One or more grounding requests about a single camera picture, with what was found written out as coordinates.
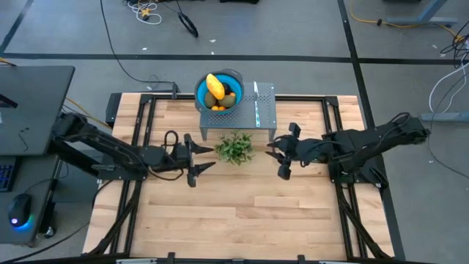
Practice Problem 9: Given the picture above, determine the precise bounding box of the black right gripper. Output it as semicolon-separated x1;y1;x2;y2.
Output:
264;122;330;181

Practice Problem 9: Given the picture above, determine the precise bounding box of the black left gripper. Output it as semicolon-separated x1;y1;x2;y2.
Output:
166;133;218;188

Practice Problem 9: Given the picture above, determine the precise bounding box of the olive green fruit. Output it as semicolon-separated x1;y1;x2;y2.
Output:
218;94;237;109

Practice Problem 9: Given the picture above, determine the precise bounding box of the blue collapsible bowl grey rim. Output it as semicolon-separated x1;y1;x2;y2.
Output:
193;68;245;115

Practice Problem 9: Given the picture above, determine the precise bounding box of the yellow mango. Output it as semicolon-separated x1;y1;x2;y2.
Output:
205;73;226;100

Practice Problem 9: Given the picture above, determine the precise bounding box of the green plant in white pot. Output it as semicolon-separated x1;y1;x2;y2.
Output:
214;131;256;166

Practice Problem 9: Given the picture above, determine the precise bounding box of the grey metal table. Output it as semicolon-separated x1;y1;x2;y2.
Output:
199;81;278;142

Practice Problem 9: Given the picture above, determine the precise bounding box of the black desk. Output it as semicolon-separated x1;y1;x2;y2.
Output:
0;65;76;247

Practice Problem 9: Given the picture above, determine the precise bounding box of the grey metal table foot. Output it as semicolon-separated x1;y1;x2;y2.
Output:
420;111;469;122
386;0;459;27

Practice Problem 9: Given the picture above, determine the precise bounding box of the black computer mouse blue light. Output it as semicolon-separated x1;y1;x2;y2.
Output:
7;193;34;229

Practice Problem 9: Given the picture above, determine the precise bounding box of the black keyboard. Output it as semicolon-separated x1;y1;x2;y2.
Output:
0;163;18;193

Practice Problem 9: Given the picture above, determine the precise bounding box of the black aluminium rig frame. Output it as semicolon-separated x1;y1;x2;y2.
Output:
84;93;395;264

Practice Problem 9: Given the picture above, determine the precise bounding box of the black coiled floor cable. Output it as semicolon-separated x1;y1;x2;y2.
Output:
177;10;200;39

